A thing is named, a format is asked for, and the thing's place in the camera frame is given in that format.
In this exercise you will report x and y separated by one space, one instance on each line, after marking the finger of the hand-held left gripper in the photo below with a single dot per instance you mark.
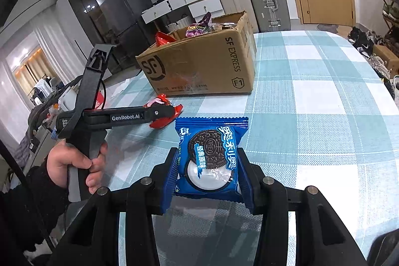
159 112

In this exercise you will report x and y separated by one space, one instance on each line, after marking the blue cookie packet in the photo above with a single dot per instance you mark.
212 141

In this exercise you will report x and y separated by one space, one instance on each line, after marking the red gift bag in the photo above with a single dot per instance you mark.
99 100

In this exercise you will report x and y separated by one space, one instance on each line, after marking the grey door mat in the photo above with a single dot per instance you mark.
327 28

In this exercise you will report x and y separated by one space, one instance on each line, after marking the white grey laundry basket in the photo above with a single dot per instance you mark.
176 24

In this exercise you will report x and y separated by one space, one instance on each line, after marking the person's left hand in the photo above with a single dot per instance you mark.
57 160

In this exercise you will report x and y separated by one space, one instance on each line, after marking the white desk with drawers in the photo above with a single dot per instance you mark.
187 2

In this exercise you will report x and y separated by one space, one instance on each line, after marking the white sheer curtain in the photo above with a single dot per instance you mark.
56 48

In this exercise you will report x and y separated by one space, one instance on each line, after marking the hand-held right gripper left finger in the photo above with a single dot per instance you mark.
170 182

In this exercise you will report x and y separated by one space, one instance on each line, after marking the person's left forearm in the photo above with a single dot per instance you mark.
25 206

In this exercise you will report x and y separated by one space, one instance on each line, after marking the brown cardboard box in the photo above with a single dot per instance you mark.
199 66

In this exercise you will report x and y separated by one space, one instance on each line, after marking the small closed cardboard box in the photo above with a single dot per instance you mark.
386 58

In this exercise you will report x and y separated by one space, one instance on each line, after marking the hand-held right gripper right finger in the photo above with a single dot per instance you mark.
247 185

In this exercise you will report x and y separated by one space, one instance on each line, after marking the pile of sneakers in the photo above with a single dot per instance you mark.
367 41

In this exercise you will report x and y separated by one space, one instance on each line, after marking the purple snack packet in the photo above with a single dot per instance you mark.
199 26

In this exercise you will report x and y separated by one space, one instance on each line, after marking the red cookie packet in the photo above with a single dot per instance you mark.
176 111

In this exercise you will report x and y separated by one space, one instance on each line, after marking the rows of assorted shoes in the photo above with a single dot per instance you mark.
389 4

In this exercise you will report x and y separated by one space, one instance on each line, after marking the clothes rack with garments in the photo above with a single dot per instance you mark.
43 90

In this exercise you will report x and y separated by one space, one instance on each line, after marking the white kettle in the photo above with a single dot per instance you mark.
68 100

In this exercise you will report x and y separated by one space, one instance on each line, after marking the large red snack packet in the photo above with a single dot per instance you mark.
165 38

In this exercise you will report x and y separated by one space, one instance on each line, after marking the dark grey refrigerator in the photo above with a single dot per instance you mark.
124 16

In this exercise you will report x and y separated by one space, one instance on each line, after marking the wooden shoe rack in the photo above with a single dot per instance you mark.
391 26

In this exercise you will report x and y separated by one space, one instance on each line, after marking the black trash bin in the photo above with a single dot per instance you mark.
392 88

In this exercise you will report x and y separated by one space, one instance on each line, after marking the dark glass cabinet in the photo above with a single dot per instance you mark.
84 7

